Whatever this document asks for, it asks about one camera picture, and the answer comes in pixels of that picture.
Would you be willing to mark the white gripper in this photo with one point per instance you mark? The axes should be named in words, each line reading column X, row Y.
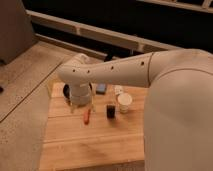
column 81, row 95

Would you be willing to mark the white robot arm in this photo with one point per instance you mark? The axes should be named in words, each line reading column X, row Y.
column 178, row 111

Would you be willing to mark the dark standing eraser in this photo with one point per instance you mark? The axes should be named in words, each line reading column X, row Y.
column 110, row 109

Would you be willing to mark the orange marker pen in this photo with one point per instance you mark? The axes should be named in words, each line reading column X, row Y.
column 86, row 117

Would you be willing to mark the black round object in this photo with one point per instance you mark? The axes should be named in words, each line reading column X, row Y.
column 66, row 91

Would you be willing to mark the small white object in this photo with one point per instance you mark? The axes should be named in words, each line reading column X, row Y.
column 118, row 89

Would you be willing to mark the white paper cup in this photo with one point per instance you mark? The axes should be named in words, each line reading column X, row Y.
column 124, row 101

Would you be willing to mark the grey cabinet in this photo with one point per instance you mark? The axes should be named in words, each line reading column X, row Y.
column 16, row 31

